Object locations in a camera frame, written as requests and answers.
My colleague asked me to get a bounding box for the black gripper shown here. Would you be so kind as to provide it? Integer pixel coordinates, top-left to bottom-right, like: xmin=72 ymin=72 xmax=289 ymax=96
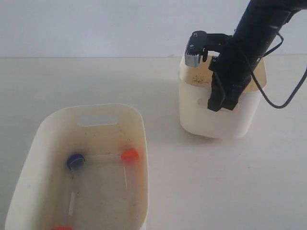
xmin=207 ymin=0 xmax=292 ymax=112

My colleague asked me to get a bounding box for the blue-capped tube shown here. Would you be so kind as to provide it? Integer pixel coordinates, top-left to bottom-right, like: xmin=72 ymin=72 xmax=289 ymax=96
xmin=66 ymin=153 xmax=93 ymax=198

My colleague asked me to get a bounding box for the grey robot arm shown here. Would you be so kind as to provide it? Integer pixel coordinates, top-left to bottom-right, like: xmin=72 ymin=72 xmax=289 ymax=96
xmin=207 ymin=0 xmax=307 ymax=112

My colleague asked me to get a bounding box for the black cable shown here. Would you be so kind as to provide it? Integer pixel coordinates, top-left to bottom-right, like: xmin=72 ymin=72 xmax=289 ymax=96
xmin=249 ymin=32 xmax=307 ymax=108

